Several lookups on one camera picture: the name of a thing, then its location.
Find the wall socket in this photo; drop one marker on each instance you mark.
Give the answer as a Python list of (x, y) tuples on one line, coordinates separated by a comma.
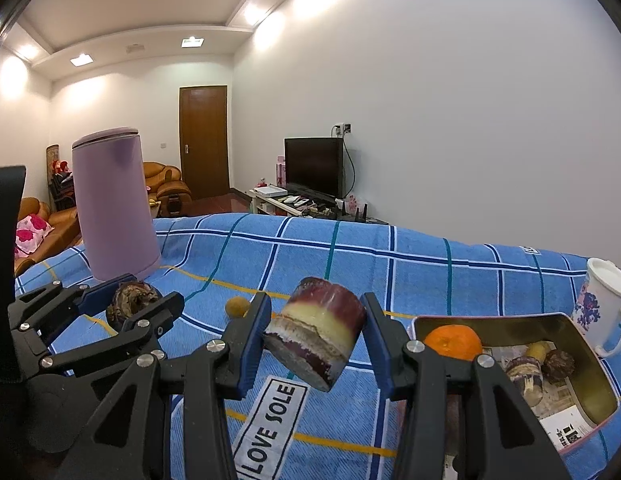
[(343, 129)]

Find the brown leather sofa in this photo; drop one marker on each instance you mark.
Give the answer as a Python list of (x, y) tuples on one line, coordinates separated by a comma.
[(60, 225)]

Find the purple sugarcane piece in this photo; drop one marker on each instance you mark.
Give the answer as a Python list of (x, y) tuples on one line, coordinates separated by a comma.
[(315, 330), (524, 380)]

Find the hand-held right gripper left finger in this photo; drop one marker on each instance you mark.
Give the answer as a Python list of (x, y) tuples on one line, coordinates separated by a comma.
[(255, 345)]

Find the white television stand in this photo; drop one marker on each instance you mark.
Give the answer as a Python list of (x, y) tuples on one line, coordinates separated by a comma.
[(285, 205)]

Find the black router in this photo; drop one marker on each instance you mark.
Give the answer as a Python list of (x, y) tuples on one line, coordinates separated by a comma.
[(355, 212)]

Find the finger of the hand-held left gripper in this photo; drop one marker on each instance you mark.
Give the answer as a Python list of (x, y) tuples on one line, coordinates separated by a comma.
[(98, 291), (150, 320)]

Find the small yellow round fruit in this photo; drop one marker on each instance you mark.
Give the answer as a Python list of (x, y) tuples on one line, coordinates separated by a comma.
[(538, 351), (237, 306)]

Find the orange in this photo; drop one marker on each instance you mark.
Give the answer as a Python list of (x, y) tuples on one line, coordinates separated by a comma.
[(453, 342)]

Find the white floral mug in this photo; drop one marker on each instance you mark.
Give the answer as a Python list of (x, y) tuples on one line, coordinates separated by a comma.
[(598, 310)]

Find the blue plaid blanket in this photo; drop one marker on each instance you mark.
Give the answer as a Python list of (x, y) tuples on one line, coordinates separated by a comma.
[(340, 255)]

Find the brown wooden door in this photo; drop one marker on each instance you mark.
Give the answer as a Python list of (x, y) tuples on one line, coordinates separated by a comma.
[(204, 142)]

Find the dark wooden chair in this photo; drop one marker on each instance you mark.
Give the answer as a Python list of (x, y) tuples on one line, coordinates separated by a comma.
[(60, 180)]

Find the newspaper lining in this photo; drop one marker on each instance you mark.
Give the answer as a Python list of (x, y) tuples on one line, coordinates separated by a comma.
[(565, 425)]

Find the dark brown round fruit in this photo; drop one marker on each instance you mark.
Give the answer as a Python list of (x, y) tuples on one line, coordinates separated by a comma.
[(133, 297), (560, 363)]

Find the black television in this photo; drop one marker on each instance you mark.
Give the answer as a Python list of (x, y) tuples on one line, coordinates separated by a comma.
[(313, 167)]

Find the pink metal tin box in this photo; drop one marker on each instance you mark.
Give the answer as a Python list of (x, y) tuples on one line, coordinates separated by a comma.
[(585, 360)]

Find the ceiling air vent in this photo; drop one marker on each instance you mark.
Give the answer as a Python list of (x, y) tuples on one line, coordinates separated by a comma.
[(136, 48)]

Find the pink floral pillow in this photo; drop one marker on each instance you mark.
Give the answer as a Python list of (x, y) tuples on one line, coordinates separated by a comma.
[(33, 234)]

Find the purple kettle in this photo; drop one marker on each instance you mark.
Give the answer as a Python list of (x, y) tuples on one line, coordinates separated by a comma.
[(115, 210)]

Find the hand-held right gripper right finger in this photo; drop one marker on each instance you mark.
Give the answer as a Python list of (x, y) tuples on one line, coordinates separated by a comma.
[(378, 345)]

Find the pink bottle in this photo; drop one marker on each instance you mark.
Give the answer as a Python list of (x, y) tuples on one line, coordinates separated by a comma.
[(281, 172)]

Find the square ceiling light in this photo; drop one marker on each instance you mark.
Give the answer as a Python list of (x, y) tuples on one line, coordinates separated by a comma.
[(192, 42), (81, 59)]

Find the brown leather armchair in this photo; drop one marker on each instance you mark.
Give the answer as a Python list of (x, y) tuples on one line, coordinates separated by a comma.
[(165, 185)]

